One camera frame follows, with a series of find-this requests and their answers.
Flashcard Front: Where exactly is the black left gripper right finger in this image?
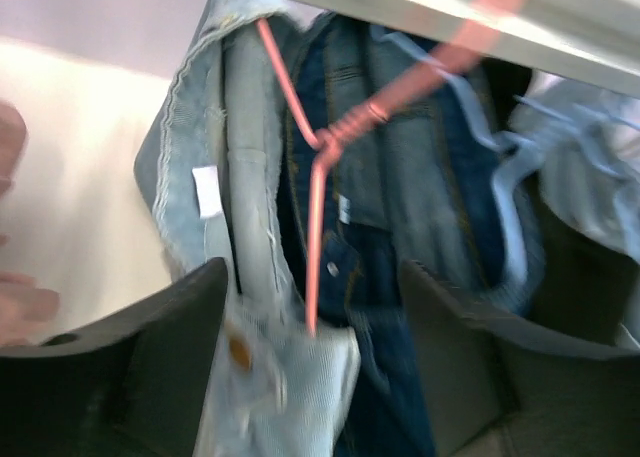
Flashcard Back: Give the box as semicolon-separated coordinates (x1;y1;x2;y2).
400;261;639;456

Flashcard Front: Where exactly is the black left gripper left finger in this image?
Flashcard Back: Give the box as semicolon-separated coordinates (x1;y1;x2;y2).
1;258;229;457

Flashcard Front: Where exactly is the light blue denim skirt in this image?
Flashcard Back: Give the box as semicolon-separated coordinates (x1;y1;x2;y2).
134;0;360;456

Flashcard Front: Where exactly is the pink wire hanger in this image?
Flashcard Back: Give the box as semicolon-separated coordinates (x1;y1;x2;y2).
256;0;525;336

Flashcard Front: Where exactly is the dark blue denim skirt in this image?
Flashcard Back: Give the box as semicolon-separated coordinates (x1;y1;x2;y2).
278;14;544;456

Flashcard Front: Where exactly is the blue hanger of pale denim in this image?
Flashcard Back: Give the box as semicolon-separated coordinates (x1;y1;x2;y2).
511;87;639;180

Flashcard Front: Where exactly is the pink ruffled dress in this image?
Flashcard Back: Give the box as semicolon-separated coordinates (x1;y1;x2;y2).
0;101;61;348

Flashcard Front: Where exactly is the pale blue denim garment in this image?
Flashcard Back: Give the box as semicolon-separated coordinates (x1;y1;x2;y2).
510;73;639;259

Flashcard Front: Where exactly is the light blue wire hanger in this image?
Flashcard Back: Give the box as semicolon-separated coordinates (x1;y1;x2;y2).
370;24;528;286

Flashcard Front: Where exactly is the aluminium hanging rail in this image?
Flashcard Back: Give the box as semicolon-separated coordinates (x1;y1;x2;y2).
293;0;639;97

